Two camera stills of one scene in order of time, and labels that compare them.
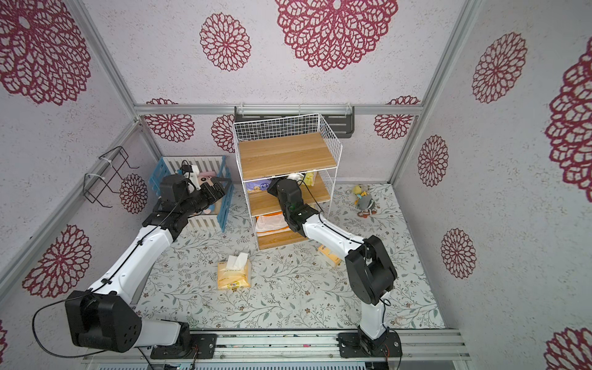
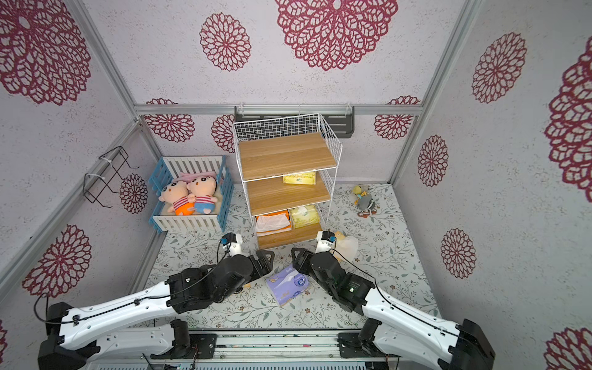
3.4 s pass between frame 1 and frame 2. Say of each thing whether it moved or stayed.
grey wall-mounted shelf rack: stayed
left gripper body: moved
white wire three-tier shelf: stayed
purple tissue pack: moved
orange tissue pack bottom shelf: stayed
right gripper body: moved
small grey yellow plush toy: stayed
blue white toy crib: stayed
